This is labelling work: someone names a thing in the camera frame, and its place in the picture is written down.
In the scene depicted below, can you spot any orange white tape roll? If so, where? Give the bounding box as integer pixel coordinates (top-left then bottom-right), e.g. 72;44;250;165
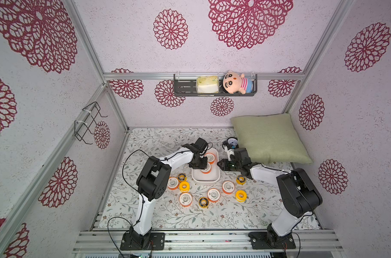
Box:
222;181;235;195
205;153;216;164
167;177;180;190
200;163;212;174
207;188;221;203
179;192;193;207

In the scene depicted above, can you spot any white plastic storage box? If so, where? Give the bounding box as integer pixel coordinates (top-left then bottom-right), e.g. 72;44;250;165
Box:
191;148;221;184

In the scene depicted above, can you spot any black yellow small tape roll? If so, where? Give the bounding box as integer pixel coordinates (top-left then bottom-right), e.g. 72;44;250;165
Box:
177;173;187;182

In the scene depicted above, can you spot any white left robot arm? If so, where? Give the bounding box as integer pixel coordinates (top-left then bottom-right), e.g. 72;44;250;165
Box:
120;138;208;251

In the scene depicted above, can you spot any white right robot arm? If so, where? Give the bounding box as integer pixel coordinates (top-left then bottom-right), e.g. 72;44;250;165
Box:
218;147;322;251

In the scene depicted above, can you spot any yellow tape roll right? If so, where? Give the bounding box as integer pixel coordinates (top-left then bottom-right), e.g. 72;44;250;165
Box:
235;190;247;202

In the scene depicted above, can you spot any yellow tape roll centre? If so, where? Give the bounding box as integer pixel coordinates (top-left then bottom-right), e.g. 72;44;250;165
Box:
179;181;190;192

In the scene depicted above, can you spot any black round alarm clock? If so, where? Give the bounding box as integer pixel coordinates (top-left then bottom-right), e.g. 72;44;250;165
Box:
222;137;239;151

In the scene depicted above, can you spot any green square pillow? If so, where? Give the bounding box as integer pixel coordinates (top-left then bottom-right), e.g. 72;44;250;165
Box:
231;114;313;164

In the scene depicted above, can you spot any yellow-green sponge pack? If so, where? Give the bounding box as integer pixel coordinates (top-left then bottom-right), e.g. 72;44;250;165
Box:
196;76;220;94

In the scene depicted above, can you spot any cartoon boy plush doll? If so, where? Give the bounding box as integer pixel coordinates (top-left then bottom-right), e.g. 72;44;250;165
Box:
222;71;253;95

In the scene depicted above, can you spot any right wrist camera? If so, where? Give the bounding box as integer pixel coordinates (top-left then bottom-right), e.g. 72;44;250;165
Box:
223;146;235;161

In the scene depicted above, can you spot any black wall shelf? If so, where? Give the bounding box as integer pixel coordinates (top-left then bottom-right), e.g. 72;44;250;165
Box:
173;73;258;97

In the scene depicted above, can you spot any black wire wall rack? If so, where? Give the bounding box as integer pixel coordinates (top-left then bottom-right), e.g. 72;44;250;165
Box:
74;101;107;145

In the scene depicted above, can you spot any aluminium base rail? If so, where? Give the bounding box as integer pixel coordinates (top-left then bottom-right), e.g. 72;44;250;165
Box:
72;230;343;255

